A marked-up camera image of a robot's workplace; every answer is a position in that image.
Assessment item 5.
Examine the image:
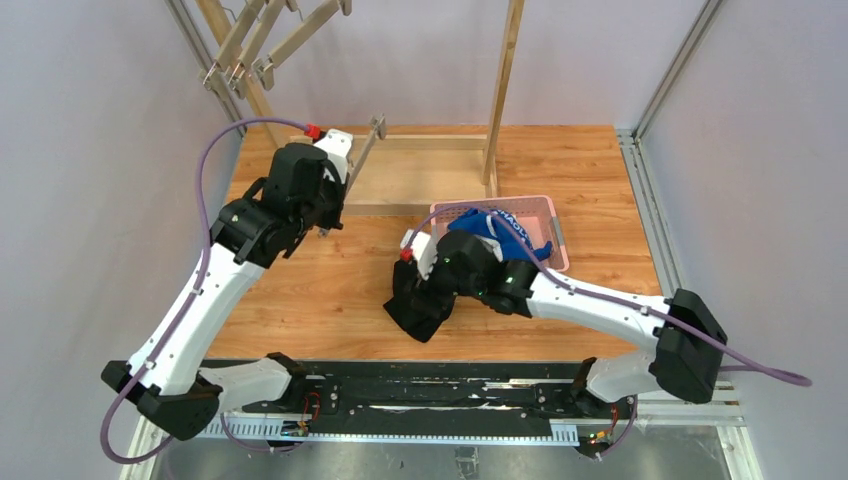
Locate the black underwear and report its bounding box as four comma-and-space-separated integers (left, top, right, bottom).
383, 260, 456, 343

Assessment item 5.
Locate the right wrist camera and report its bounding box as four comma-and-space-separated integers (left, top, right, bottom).
400, 229, 437, 280

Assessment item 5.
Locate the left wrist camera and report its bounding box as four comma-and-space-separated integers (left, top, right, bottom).
306, 124, 354, 187

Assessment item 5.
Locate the wooden clothes rack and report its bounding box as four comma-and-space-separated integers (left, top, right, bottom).
211, 1, 524, 216

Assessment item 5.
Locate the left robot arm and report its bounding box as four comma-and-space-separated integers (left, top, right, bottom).
101, 130, 353, 440

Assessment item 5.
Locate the purple cable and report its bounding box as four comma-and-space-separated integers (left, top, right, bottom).
99, 117, 313, 465
405, 201, 813, 388

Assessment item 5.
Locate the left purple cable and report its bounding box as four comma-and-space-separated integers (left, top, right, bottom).
99, 117, 313, 465

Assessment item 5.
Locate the beige clip hanger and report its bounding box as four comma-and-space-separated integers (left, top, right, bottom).
252, 0, 353, 91
196, 0, 267, 89
319, 114, 387, 236
227, 0, 300, 99

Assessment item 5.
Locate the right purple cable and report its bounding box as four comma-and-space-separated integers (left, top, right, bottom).
405, 201, 813, 388

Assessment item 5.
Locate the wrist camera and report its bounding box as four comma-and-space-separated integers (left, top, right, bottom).
400, 229, 437, 280
306, 124, 354, 187

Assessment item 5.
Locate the pink plastic basket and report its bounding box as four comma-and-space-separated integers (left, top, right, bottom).
430, 195, 570, 273

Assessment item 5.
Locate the blue underwear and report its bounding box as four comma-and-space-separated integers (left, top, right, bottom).
448, 208, 553, 261

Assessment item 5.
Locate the empty beige clip hanger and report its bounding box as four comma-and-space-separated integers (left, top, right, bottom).
196, 0, 267, 89

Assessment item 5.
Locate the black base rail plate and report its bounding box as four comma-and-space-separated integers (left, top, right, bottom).
237, 360, 635, 440

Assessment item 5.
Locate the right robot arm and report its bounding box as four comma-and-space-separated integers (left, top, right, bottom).
411, 231, 727, 404

